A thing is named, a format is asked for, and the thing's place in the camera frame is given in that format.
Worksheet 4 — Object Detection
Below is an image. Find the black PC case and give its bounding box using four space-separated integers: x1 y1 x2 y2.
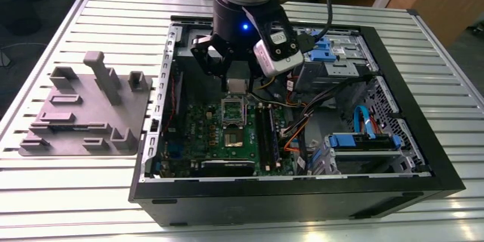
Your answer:
128 15 466 227

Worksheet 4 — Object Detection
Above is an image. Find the CPU socket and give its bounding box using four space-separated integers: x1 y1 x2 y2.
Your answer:
221 127 249 148

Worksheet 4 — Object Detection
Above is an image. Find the green RAM stick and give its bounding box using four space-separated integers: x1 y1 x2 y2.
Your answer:
32 123 108 133

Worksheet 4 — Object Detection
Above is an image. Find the black graphics card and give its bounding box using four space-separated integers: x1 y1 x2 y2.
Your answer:
190 158 257 177

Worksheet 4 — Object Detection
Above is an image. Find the green motherboard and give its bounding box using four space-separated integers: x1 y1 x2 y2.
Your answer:
156 101 300 177

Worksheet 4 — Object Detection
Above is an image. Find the grey power supply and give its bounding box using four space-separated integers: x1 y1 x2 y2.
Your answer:
173 28 252 98

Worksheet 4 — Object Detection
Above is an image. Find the grey parts rack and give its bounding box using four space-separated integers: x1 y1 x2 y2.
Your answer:
17 50 154 157

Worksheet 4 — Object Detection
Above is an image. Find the yellow wire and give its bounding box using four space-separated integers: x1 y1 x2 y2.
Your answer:
246 65 278 92

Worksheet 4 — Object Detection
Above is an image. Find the metal disk bay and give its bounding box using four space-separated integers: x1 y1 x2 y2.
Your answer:
308 133 432 175

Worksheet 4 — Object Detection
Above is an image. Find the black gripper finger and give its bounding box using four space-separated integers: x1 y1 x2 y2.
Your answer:
189 35 232 95
246 57 265 96

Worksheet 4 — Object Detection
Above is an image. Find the white black wire bundle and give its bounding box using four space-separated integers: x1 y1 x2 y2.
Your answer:
250 93 302 108

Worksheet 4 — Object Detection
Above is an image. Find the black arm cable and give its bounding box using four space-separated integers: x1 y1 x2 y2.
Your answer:
294 0 336 53

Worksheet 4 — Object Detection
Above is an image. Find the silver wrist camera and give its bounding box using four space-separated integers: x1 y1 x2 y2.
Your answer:
252 39 305 78

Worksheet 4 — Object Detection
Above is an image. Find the blue disk carrier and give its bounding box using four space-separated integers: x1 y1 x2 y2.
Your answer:
325 133 402 152

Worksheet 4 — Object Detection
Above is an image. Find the blue plastic drive bracket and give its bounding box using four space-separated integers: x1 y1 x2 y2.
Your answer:
301 31 338 63

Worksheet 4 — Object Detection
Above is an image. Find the metal drive cage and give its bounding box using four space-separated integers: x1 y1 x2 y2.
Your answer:
293 28 378 91

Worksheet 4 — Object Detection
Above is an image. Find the blue wire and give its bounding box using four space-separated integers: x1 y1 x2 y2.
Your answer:
353 105 378 139

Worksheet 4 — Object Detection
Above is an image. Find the silver CPU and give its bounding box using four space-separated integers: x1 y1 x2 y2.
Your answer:
225 78 250 95

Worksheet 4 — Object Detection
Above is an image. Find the wooden cabinet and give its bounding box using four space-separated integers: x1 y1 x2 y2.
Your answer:
386 0 484 48

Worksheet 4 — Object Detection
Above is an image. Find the red black twisted wire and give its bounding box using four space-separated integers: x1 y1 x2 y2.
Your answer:
168 71 181 124

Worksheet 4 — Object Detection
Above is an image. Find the orange wire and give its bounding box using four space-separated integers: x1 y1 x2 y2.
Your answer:
281 128 304 152

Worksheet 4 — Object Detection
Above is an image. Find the black case fan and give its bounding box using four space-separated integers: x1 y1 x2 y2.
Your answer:
164 94 189 141

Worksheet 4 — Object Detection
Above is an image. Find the black RAM slot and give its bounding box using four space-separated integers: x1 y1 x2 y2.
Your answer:
262 105 278 171
254 105 269 171
260 105 274 171

